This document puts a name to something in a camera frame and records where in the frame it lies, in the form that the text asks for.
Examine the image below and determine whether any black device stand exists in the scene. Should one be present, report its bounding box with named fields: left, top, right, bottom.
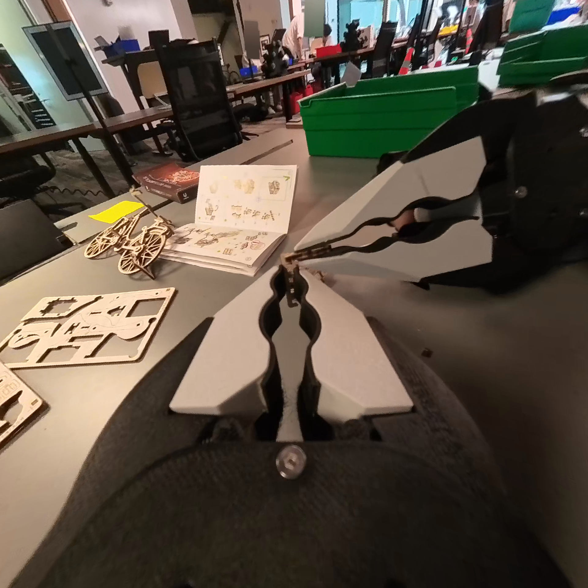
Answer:
left=340, top=18, right=368, bottom=51
left=261, top=39, right=292, bottom=76

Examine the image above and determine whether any large wooden part sheet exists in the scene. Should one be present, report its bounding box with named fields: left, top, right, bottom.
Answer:
left=0, top=287, right=176, bottom=369

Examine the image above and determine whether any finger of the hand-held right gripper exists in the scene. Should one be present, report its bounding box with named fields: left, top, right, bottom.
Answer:
left=293, top=136, right=488, bottom=252
left=298, top=217, right=493, bottom=283

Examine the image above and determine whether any black coiled cable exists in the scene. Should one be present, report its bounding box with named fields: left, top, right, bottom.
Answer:
left=46, top=181, right=111, bottom=199

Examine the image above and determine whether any yellow sticky note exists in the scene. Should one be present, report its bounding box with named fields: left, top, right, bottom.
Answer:
left=88, top=200, right=145, bottom=224

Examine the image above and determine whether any wooden bicycle model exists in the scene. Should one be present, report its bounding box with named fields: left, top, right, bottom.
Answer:
left=84, top=188, right=175, bottom=281

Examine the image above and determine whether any open instruction booklet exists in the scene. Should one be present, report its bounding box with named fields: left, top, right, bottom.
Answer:
left=161, top=164, right=298, bottom=277

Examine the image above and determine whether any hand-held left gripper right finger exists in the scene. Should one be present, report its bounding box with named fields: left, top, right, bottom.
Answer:
left=296, top=266, right=415, bottom=420

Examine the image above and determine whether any black mesh office chair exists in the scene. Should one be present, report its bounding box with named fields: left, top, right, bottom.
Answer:
left=154, top=39, right=244, bottom=161

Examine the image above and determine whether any dark cardboard box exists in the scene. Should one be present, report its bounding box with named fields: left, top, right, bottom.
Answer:
left=132, top=162, right=203, bottom=204

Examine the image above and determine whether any dark wooden desk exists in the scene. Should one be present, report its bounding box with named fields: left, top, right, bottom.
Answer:
left=0, top=108, right=175, bottom=198
left=225, top=69, right=313, bottom=125

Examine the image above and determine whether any framed board on stand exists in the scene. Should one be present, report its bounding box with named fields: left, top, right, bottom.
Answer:
left=22, top=21, right=134, bottom=194

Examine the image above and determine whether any green plastic bin stack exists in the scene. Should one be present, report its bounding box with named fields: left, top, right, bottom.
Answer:
left=496, top=25, right=588, bottom=88
left=299, top=66, right=481, bottom=159

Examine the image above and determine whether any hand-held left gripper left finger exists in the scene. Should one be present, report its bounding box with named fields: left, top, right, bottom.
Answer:
left=169, top=266, right=285, bottom=417

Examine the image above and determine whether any small wooden model part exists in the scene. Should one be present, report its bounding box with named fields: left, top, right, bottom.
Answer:
left=280, top=252, right=332, bottom=309

